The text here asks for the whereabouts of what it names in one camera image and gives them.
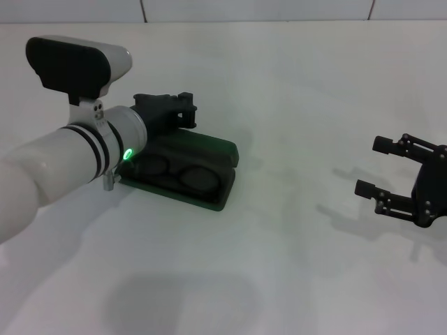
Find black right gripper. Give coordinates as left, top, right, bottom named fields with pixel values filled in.
left=354, top=133, right=447, bottom=230

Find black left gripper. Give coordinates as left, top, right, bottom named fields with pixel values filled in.
left=133, top=91, right=200, bottom=141

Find green glasses case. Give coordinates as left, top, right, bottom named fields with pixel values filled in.
left=117, top=128, right=240, bottom=213

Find black glasses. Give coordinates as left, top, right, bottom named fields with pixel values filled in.
left=139, top=155, right=224, bottom=197

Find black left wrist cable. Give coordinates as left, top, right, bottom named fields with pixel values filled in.
left=103, top=167, right=122, bottom=192

